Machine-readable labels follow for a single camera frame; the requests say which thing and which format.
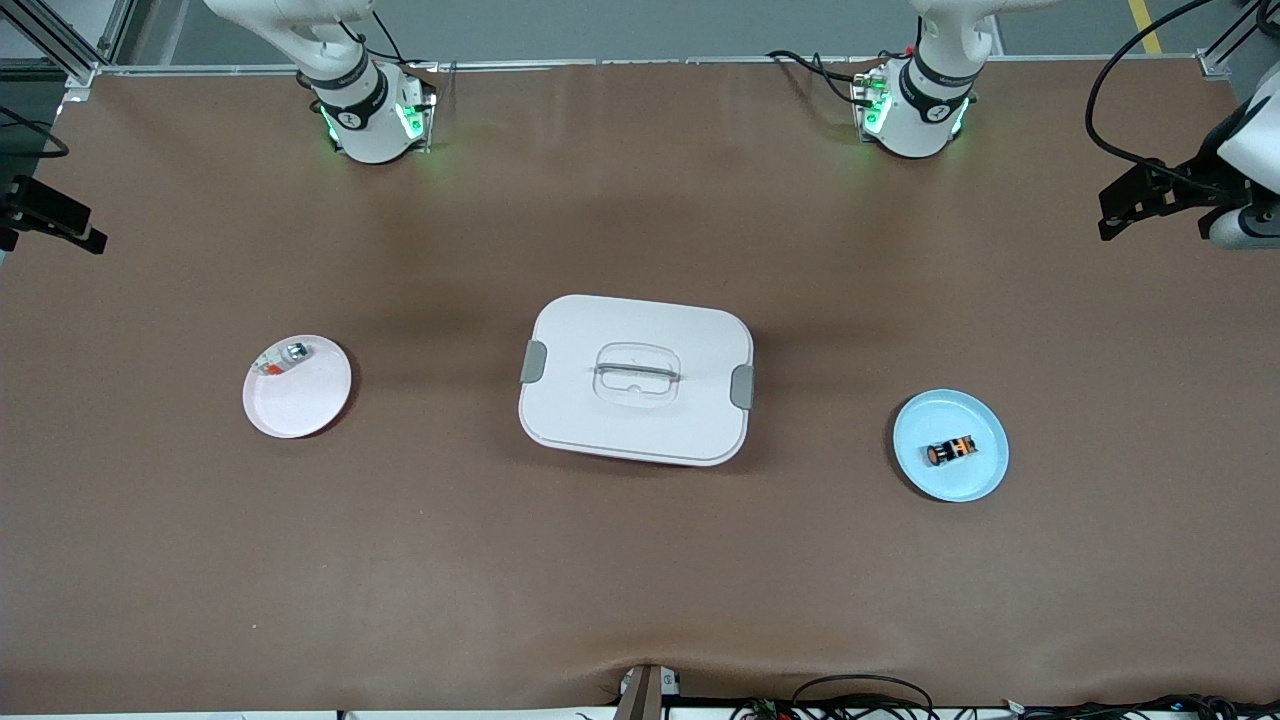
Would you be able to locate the light blue round plate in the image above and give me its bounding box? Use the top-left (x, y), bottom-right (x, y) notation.
top-left (892, 389), bottom-right (1010, 503)

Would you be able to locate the tangled cable bundle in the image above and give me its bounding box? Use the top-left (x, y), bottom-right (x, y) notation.
top-left (730, 693), bottom-right (1280, 720)

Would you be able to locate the black looped cable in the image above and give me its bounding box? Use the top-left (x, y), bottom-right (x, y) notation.
top-left (790, 674), bottom-right (938, 720)

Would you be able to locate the white green push button switch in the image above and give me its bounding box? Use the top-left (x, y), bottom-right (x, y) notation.
top-left (256, 341), bottom-right (310, 377)

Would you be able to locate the pale pink round plate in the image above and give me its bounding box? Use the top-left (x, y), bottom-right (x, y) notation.
top-left (243, 334), bottom-right (353, 440)

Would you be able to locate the black left arm base cable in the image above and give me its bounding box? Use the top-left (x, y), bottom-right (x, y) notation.
top-left (766, 48), bottom-right (876, 109)

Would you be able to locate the white lidded storage box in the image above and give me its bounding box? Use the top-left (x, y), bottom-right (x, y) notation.
top-left (518, 294), bottom-right (756, 468)

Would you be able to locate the aluminium frame post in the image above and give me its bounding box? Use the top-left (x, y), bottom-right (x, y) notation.
top-left (1198, 0), bottom-right (1263, 81)
top-left (0, 0), bottom-right (136, 101)

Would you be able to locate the aluminium table edge rail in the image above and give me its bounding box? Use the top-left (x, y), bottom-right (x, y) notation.
top-left (95, 52), bottom-right (1201, 77)

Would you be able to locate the black arm base cable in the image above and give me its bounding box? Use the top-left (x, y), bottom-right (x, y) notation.
top-left (766, 48), bottom-right (876, 109)
top-left (340, 8), bottom-right (441, 76)

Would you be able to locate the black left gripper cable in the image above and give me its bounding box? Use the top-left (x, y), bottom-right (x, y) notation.
top-left (1084, 0), bottom-right (1219, 188)

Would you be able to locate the black right arm base cable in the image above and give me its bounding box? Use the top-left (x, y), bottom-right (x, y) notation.
top-left (340, 8), bottom-right (441, 76)

